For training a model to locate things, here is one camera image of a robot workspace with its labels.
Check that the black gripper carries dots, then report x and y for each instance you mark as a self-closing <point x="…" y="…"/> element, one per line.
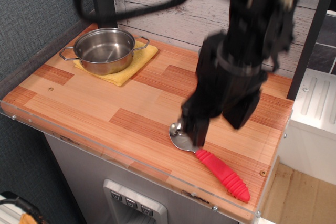
<point x="222" y="88"/>

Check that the red handled metal spoon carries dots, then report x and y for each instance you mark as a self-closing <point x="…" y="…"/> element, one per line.
<point x="226" y="176"/>

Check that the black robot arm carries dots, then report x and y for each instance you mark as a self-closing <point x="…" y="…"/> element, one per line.
<point x="258" y="30"/>

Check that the white toy sink unit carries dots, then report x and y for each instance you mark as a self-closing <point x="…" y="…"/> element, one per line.
<point x="308" y="144"/>

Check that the yellow folded cloth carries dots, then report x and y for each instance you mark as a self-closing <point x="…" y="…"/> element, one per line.
<point x="140" y="59"/>

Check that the silver ice dispenser panel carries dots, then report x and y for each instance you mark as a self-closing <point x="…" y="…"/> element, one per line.
<point x="129" y="206"/>

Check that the stainless steel pot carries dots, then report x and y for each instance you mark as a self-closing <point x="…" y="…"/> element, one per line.
<point x="105" y="50"/>

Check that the grey toy fridge cabinet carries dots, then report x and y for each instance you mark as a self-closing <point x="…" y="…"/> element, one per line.
<point x="85" y="174"/>

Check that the clear acrylic edge guard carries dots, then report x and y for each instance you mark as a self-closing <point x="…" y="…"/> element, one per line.
<point x="146" y="152"/>

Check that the orange cloth at corner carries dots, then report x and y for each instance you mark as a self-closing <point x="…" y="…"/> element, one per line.
<point x="31" y="219"/>

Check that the black right vertical post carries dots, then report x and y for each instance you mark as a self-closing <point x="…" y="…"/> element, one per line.
<point x="312" y="36"/>

